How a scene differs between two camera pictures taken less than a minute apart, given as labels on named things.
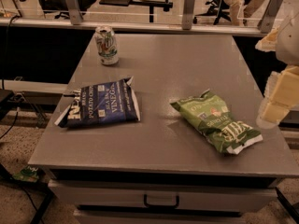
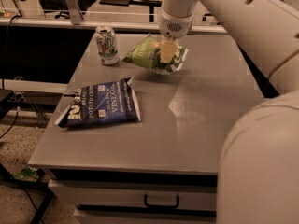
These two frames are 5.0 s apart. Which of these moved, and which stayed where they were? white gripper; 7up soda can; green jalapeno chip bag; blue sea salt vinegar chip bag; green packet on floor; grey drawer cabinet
Moved: green jalapeno chip bag; white gripper
Stayed: grey drawer cabinet; blue sea salt vinegar chip bag; 7up soda can; green packet on floor
